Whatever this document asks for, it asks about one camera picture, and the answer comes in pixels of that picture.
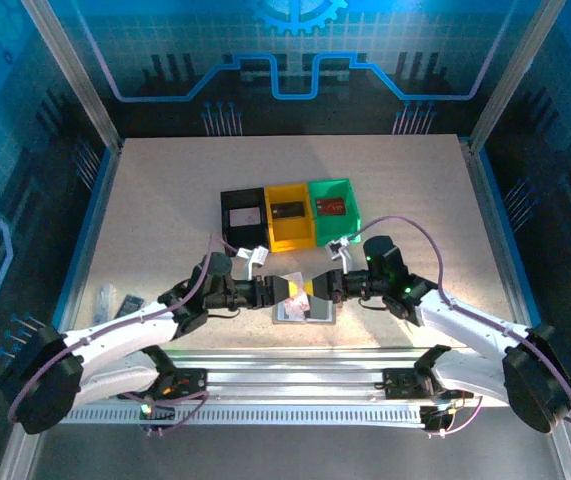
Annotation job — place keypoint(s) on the white VIP card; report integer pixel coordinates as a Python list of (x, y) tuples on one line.
[(297, 302), (244, 218)]

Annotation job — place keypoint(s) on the grey card holder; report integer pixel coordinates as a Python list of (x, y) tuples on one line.
[(321, 311)]

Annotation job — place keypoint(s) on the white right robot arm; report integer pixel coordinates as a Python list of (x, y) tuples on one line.
[(465, 317)]

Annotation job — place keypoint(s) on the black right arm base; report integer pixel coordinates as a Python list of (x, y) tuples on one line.
[(405, 382)]

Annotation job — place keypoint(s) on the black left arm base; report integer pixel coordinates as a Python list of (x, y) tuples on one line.
[(192, 382)]

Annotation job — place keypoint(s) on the black card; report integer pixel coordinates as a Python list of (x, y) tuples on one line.
[(287, 210)]

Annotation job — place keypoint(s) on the red VIP card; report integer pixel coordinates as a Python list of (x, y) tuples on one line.
[(332, 207)]

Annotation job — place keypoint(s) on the yellow plastic bin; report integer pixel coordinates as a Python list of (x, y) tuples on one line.
[(290, 235)]

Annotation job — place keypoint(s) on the green plastic bin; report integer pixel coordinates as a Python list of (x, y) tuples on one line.
[(337, 230)]

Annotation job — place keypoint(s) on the black plastic bin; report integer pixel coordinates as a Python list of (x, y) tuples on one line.
[(245, 237)]

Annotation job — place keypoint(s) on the small dark flat object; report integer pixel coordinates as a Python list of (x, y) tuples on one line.
[(131, 305)]

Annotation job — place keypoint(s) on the small grey flat object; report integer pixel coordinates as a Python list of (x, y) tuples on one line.
[(104, 301)]

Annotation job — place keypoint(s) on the small controller board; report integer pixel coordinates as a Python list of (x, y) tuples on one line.
[(151, 411), (435, 417)]

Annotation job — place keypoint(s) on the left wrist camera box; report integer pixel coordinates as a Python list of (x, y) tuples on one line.
[(255, 256)]

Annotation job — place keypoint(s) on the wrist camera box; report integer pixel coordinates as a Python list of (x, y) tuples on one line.
[(339, 248), (255, 256)]

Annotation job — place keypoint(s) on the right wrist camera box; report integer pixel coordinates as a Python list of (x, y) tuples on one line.
[(339, 248)]

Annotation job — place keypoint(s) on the aluminium mounting rail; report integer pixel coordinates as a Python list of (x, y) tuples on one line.
[(290, 375)]

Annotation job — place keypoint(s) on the aluminium frame post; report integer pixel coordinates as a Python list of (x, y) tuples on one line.
[(72, 75), (515, 75)]

